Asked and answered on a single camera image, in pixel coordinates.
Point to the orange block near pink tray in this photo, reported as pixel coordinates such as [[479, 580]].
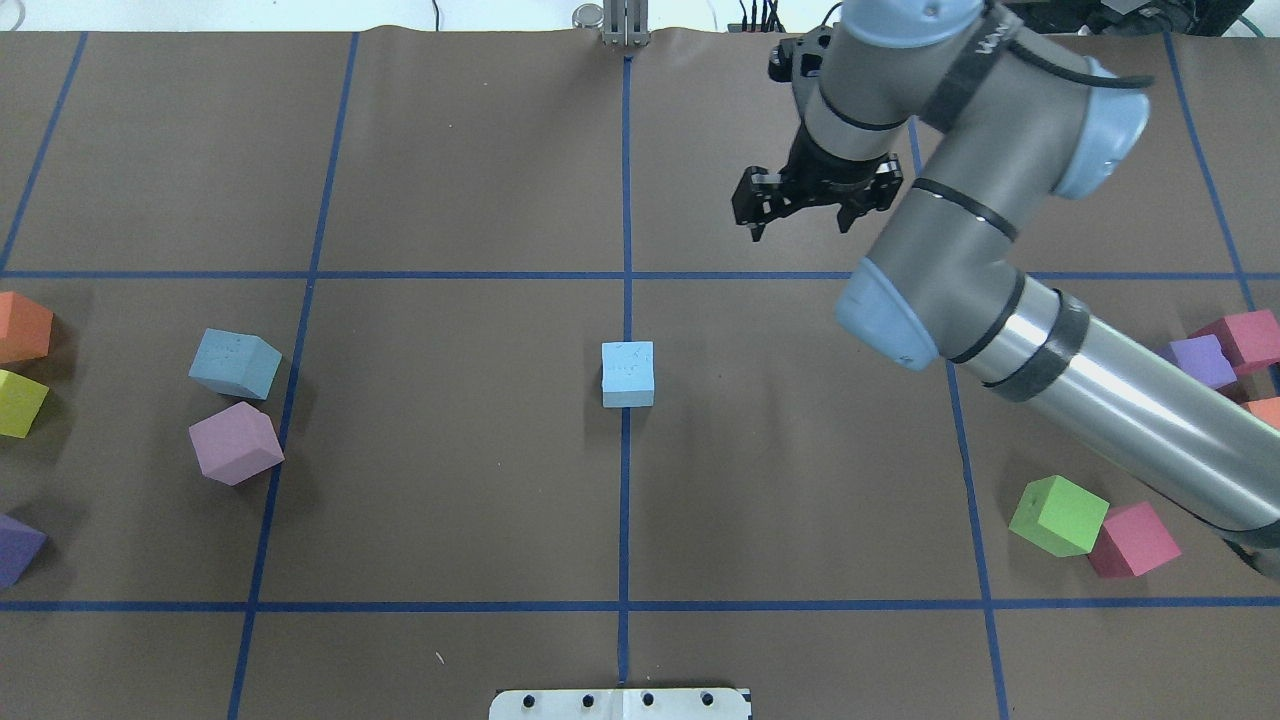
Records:
[[1265, 409]]

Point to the red block beside green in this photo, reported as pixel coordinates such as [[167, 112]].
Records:
[[1133, 540]]

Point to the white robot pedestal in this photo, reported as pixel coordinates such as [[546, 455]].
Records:
[[623, 703]]

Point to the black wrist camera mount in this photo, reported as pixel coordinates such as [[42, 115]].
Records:
[[796, 60]]

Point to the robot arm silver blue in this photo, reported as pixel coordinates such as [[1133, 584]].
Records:
[[961, 121]]

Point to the aluminium frame post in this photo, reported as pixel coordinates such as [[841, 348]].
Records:
[[625, 23]]

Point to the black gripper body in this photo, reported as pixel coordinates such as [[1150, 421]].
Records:
[[822, 176]]

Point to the dark purple block near bin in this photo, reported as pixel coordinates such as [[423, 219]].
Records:
[[20, 545]]

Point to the small metal cylinder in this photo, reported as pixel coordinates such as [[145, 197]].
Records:
[[588, 16]]

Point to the lilac pink foam block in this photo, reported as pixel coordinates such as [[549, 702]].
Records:
[[236, 444]]

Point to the orange block near bin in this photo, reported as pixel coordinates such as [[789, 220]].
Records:
[[26, 328]]

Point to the magenta block near pink tray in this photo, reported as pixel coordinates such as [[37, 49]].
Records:
[[1249, 341]]

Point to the purple block near pink tray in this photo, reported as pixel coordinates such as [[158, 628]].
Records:
[[1202, 358]]

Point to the light blue foam block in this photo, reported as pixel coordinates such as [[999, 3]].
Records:
[[628, 374]]

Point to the yellow foam block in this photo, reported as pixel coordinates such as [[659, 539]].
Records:
[[21, 401]]

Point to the green foam block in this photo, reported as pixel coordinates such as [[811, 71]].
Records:
[[1059, 516]]

